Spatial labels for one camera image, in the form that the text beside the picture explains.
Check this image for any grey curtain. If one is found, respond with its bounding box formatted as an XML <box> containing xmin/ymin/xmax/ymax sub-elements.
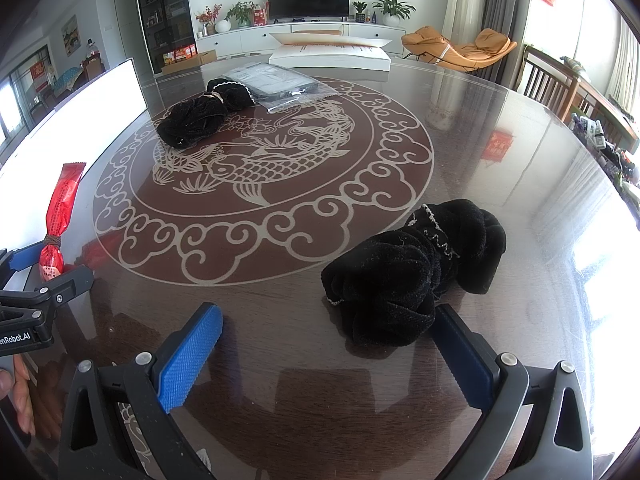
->
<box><xmin>482</xmin><ymin>0</ymin><xmax>536</xmax><ymax>91</ymax></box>

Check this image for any large potted plant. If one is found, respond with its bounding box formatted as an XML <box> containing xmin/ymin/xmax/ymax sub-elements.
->
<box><xmin>372</xmin><ymin>0</ymin><xmax>417</xmax><ymax>28</ymax></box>

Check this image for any black velvet scrunchie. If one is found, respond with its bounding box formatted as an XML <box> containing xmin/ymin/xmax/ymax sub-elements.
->
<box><xmin>321</xmin><ymin>240</ymin><xmax>443</xmax><ymax>348</ymax></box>
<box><xmin>404</xmin><ymin>198</ymin><xmax>507</xmax><ymax>297</ymax></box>

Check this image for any white television cabinet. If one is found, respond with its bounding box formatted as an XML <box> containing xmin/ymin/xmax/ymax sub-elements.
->
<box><xmin>195</xmin><ymin>21</ymin><xmax>406</xmax><ymax>58</ymax></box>

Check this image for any dark wooden chair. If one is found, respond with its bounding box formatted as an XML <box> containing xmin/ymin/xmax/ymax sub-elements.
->
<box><xmin>520</xmin><ymin>45</ymin><xmax>583</xmax><ymax>121</ymax></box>

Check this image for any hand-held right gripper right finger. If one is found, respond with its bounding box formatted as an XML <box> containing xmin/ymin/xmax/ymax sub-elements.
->
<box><xmin>432</xmin><ymin>303</ymin><xmax>593</xmax><ymax>480</ymax></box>

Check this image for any blue cloth covered chair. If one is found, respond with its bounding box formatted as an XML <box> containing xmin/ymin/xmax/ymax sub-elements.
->
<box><xmin>52</xmin><ymin>67</ymin><xmax>86</xmax><ymax>96</ymax></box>

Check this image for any orange lounge chair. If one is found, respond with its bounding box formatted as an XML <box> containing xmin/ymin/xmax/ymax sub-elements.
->
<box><xmin>401</xmin><ymin>26</ymin><xmax>518</xmax><ymax>73</ymax></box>

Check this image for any black beaded hair scrunchie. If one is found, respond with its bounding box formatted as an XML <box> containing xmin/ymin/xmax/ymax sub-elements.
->
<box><xmin>156</xmin><ymin>91</ymin><xmax>238</xmax><ymax>150</ymax></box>

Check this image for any clutter of small items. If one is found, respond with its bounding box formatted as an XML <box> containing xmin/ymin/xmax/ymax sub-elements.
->
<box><xmin>570</xmin><ymin>110</ymin><xmax>640</xmax><ymax>191</ymax></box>

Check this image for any light window curtain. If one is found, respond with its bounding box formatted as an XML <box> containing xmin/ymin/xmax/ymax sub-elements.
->
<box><xmin>602</xmin><ymin>10</ymin><xmax>640</xmax><ymax>111</ymax></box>

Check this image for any person's left hand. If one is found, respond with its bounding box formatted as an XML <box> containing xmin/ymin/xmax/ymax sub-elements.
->
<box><xmin>0</xmin><ymin>352</ymin><xmax>38</xmax><ymax>438</ymax></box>

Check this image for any black scrunchie white trim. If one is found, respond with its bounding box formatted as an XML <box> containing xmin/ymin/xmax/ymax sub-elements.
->
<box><xmin>205</xmin><ymin>77</ymin><xmax>257</xmax><ymax>109</ymax></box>

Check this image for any dark plastic bag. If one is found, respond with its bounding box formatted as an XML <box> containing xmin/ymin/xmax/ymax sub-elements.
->
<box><xmin>222</xmin><ymin>62</ymin><xmax>337</xmax><ymax>113</ymax></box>

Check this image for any white cardboard box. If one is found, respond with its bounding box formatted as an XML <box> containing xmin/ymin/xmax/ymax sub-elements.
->
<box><xmin>267</xmin><ymin>31</ymin><xmax>396</xmax><ymax>73</ymax></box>

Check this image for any red snack packet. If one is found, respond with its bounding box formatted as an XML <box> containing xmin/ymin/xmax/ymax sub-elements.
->
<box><xmin>39</xmin><ymin>161</ymin><xmax>88</xmax><ymax>283</ymax></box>

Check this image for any red flower bouquet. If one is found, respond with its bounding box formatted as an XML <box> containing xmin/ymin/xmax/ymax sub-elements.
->
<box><xmin>196</xmin><ymin>4</ymin><xmax>223</xmax><ymax>36</ymax></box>

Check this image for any cardboard box of snacks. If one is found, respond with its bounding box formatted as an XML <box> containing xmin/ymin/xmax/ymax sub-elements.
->
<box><xmin>161</xmin><ymin>44</ymin><xmax>218</xmax><ymax>75</ymax></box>

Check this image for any bushy potted plant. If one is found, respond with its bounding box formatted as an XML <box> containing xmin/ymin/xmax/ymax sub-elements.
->
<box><xmin>225</xmin><ymin>1</ymin><xmax>258</xmax><ymax>28</ymax></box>

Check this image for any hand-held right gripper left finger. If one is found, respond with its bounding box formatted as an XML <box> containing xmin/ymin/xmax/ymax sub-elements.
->
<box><xmin>59</xmin><ymin>301</ymin><xmax>225</xmax><ymax>480</ymax></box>

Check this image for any wooden sideboard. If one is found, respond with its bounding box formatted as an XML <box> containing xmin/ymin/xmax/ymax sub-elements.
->
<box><xmin>82</xmin><ymin>55</ymin><xmax>106</xmax><ymax>81</ymax></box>

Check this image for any black glass display cabinet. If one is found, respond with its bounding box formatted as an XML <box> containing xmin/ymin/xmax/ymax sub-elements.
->
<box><xmin>134</xmin><ymin>0</ymin><xmax>196</xmax><ymax>76</ymax></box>

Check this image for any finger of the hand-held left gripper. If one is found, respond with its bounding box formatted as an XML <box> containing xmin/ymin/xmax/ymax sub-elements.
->
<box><xmin>0</xmin><ymin>242</ymin><xmax>48</xmax><ymax>275</ymax></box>
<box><xmin>0</xmin><ymin>265</ymin><xmax>96</xmax><ymax>307</ymax></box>

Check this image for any white door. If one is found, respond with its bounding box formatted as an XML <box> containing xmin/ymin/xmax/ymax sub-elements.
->
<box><xmin>112</xmin><ymin>0</ymin><xmax>138</xmax><ymax>61</ymax></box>

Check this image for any framed wall picture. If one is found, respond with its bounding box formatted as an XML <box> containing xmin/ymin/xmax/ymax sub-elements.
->
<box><xmin>61</xmin><ymin>14</ymin><xmax>80</xmax><ymax>57</ymax></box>

